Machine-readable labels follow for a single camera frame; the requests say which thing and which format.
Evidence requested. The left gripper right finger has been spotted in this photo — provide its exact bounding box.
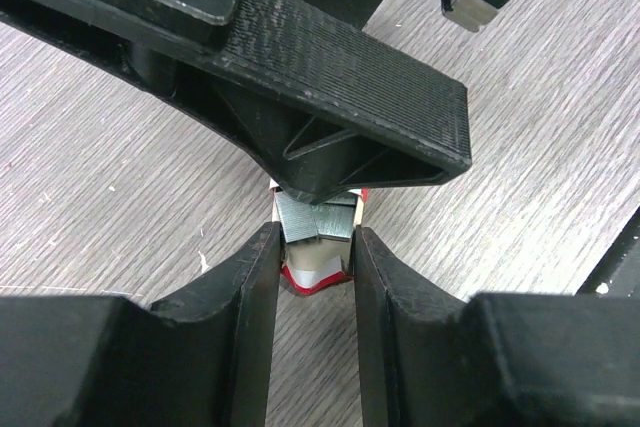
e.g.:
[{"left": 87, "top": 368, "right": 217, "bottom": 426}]
[{"left": 352, "top": 228, "right": 639, "bottom": 426}]

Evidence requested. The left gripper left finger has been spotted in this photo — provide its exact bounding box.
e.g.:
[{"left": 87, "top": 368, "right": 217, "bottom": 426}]
[{"left": 1, "top": 222, "right": 280, "bottom": 426}]

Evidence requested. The red white staple box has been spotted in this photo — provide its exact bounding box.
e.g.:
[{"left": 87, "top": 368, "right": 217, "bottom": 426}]
[{"left": 269, "top": 180, "right": 369, "bottom": 296}]

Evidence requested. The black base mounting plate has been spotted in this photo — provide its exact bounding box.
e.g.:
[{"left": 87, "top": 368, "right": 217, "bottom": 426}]
[{"left": 577, "top": 210, "right": 640, "bottom": 298}]

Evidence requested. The silver staple strip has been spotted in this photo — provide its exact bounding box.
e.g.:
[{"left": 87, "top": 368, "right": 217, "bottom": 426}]
[{"left": 274, "top": 191, "right": 358, "bottom": 243}]

